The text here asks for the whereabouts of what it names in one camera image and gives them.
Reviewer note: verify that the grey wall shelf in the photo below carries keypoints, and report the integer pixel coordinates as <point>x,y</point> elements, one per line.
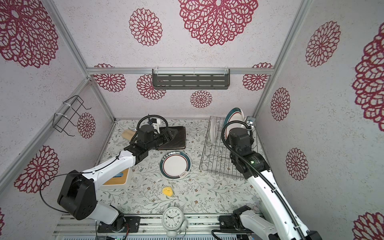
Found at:
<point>191,79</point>

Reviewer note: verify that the tan sponge block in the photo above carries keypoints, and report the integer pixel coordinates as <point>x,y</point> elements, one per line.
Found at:
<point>128,134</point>

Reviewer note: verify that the black wire wall basket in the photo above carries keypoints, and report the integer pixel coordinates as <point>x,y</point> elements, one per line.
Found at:
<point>71,109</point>

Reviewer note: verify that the yellow small piece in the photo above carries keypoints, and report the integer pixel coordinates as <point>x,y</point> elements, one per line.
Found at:
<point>168,191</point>

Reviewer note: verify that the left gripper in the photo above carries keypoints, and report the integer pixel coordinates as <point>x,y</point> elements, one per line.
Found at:
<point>167,139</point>

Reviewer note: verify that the white round plate front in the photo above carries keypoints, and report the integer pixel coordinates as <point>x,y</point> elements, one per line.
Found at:
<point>175,165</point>

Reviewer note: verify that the white round plate back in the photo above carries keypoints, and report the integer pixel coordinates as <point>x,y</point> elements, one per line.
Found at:
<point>236,114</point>

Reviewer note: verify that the white alarm clock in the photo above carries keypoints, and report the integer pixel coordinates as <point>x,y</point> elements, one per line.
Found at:
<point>175,223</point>

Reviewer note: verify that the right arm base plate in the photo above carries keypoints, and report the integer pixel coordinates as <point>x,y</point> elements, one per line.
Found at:
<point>228,223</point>

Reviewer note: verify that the white round plate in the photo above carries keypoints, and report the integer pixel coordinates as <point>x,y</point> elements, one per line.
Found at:
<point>175,165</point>
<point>236,114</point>
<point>213,130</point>

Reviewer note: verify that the wire dish rack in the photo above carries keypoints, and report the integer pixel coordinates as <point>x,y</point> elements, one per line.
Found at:
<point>217,158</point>

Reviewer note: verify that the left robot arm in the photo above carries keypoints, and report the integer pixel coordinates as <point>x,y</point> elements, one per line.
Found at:
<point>78,193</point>

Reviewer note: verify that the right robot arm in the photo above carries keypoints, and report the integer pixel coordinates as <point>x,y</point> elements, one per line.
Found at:
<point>284,223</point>

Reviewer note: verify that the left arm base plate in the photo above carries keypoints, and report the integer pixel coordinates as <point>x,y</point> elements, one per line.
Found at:
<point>124,224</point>

